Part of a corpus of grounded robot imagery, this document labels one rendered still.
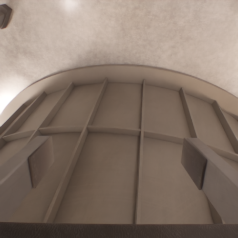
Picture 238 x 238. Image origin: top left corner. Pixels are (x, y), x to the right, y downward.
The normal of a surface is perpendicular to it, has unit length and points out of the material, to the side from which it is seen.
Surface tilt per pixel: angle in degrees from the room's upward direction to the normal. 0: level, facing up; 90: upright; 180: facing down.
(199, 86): 0
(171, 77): 0
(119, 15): 0
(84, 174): 90
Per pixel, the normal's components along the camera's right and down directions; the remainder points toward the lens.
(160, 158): 0.14, -0.76
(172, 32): -0.13, 0.62
